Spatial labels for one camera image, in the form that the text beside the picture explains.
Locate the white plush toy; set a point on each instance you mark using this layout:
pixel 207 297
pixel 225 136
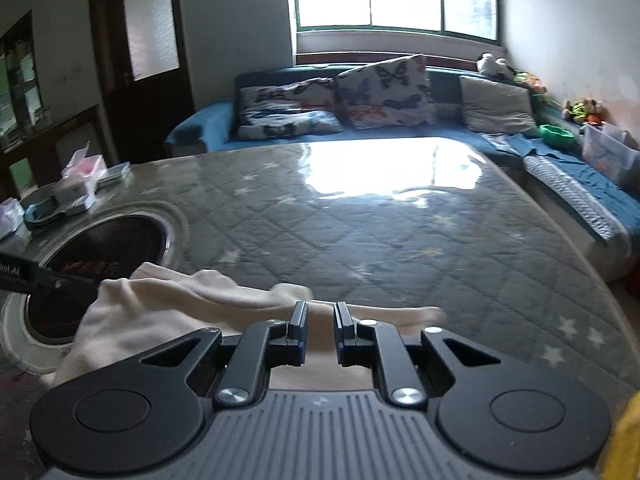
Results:
pixel 492 66

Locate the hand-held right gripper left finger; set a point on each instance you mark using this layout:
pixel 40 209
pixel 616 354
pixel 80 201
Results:
pixel 300 335

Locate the cream long-sleeve shirt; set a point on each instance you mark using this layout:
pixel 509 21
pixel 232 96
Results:
pixel 150 305

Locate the blue corner sofa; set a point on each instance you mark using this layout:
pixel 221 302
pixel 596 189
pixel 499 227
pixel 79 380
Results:
pixel 215 120

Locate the clear plastic storage box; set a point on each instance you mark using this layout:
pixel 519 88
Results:
pixel 610 152

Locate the teal round holder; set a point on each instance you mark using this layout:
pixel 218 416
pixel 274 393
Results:
pixel 42 212

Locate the yellow cloth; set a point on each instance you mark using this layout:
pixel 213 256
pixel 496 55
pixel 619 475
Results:
pixel 622 440

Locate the orange and green plush toy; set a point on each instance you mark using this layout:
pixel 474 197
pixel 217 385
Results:
pixel 531 82

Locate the built-in round cooktop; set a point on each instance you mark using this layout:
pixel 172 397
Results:
pixel 125 240

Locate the white box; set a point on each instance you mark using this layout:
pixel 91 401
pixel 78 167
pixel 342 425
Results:
pixel 75 195

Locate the dark wooden cabinet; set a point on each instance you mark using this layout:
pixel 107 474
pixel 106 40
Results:
pixel 30 125

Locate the blue quilted sofa throw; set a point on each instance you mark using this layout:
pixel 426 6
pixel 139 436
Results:
pixel 575 177

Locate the blue and white print pillow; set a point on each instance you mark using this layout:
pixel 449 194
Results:
pixel 285 125

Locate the pale tissue pack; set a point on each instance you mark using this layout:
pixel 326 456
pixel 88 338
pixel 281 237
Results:
pixel 10 217

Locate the dark wooden door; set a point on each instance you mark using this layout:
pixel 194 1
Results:
pixel 150 20

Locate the small butterfly print pillow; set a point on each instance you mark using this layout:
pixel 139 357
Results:
pixel 285 95

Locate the flat blue packet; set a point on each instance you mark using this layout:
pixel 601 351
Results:
pixel 115 174

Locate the grey quilted star table cover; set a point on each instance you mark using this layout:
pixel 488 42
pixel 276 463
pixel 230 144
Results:
pixel 375 260

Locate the large butterfly print pillow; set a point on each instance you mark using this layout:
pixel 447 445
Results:
pixel 385 92

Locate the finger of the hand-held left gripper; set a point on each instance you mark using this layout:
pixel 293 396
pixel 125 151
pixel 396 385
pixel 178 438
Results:
pixel 60 280

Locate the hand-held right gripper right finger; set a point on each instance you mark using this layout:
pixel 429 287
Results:
pixel 341 335

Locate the pile of small plush toys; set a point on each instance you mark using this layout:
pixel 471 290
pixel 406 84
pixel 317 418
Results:
pixel 584 111

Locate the pink tissue pack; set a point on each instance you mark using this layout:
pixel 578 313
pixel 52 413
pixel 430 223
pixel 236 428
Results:
pixel 85 162

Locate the plain grey pillow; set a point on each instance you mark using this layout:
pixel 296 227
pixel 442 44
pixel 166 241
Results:
pixel 495 105

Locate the green plastic bowl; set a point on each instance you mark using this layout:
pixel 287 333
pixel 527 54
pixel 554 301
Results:
pixel 556 135

